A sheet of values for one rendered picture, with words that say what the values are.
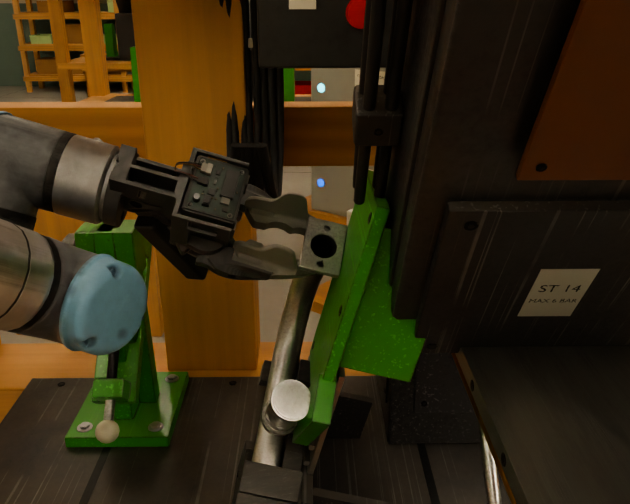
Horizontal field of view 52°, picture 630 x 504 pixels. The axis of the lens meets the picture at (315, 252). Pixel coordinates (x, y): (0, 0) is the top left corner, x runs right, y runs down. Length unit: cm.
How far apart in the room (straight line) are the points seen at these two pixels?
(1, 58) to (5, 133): 1119
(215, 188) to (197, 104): 32
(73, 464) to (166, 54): 52
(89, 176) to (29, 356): 61
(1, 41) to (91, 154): 1117
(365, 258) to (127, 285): 19
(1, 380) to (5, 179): 55
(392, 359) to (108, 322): 25
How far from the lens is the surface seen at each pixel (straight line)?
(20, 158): 61
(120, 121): 101
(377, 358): 59
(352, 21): 76
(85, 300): 49
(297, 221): 64
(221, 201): 57
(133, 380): 85
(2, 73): 1184
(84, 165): 60
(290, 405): 60
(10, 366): 114
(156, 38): 89
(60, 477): 86
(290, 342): 72
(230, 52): 87
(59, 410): 97
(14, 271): 47
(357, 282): 54
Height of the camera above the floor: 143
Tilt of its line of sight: 22 degrees down
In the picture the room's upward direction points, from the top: straight up
